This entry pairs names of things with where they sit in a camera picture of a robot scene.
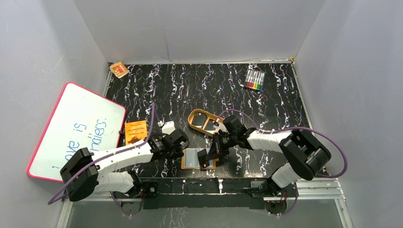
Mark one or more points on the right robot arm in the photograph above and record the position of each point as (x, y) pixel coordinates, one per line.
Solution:
(305, 154)

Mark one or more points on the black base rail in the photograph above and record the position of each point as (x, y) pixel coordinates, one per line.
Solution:
(250, 193)

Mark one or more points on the orange leather card holder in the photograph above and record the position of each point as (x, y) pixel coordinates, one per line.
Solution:
(212, 166)

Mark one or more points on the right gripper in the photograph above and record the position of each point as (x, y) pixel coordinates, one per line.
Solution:
(216, 150)

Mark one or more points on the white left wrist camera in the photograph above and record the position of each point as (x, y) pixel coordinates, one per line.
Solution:
(166, 127)

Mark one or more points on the pink framed whiteboard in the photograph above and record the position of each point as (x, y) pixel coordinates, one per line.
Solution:
(81, 118)

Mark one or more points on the orange paperback book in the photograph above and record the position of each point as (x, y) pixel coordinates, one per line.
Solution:
(135, 131)

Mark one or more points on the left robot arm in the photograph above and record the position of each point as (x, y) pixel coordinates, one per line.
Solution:
(88, 172)

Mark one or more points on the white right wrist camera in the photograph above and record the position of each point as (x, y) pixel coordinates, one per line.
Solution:
(218, 125)

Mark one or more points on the tan oval tray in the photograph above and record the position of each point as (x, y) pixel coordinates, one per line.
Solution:
(201, 130)

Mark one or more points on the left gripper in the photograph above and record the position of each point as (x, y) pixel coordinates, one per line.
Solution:
(181, 138)

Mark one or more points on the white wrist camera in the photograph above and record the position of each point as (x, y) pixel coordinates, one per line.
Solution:
(218, 125)
(166, 127)

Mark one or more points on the pack of coloured markers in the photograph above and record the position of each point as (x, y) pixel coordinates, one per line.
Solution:
(254, 79)

